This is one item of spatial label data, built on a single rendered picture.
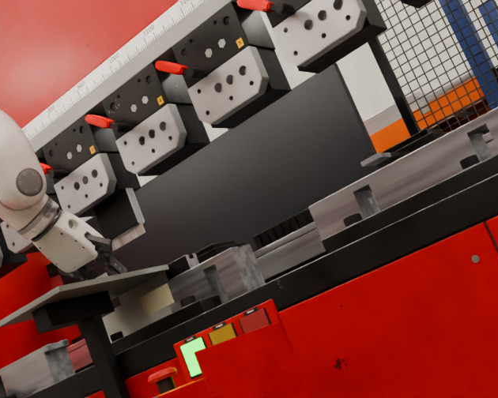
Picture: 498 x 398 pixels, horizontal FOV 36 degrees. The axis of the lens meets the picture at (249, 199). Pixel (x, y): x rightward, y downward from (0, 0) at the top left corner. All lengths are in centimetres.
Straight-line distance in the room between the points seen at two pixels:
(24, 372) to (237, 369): 95
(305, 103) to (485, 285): 96
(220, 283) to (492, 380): 57
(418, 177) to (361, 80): 481
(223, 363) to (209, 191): 117
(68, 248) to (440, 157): 68
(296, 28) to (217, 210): 87
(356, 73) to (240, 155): 405
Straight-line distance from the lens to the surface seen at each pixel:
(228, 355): 91
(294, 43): 125
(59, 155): 161
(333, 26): 122
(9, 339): 237
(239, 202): 198
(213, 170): 203
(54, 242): 144
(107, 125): 146
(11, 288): 243
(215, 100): 133
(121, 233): 154
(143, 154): 144
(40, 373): 176
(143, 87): 145
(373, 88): 589
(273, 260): 161
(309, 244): 156
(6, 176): 132
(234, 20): 132
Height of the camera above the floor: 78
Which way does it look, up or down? 11 degrees up
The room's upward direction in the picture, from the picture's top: 22 degrees counter-clockwise
